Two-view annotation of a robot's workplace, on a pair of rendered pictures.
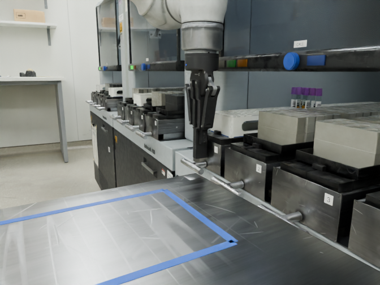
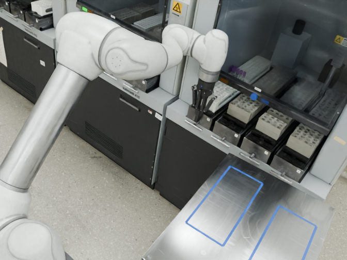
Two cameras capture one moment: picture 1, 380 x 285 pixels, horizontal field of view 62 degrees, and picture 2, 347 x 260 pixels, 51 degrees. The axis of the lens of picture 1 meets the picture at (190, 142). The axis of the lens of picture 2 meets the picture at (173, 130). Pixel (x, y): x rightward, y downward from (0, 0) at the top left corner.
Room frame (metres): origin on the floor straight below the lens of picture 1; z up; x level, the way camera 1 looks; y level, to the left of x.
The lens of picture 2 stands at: (-0.36, 0.81, 1.81)
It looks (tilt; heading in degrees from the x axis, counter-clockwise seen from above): 40 degrees down; 326
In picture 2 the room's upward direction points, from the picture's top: 11 degrees clockwise
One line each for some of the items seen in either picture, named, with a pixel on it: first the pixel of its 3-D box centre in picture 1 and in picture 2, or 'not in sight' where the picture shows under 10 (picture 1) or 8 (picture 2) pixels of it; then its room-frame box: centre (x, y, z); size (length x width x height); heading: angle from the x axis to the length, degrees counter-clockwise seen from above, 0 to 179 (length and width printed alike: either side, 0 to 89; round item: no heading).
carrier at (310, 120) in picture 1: (289, 128); (242, 110); (0.63, -0.20, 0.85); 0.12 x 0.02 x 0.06; 25
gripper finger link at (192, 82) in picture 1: (198, 104); (200, 98); (0.72, -0.02, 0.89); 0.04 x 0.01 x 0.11; 115
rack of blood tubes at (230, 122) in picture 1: (269, 122); (222, 92); (0.80, -0.20, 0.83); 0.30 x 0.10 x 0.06; 115
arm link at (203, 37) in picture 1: (202, 39); (208, 72); (0.71, -0.03, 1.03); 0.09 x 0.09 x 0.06
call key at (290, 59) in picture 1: (291, 61); (253, 96); (0.56, -0.18, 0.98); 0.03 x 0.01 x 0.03; 25
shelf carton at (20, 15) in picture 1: (30, 17); not in sight; (3.59, 1.72, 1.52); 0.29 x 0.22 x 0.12; 114
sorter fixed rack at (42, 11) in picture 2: (134, 92); (56, 4); (1.94, 0.34, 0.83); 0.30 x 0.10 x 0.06; 115
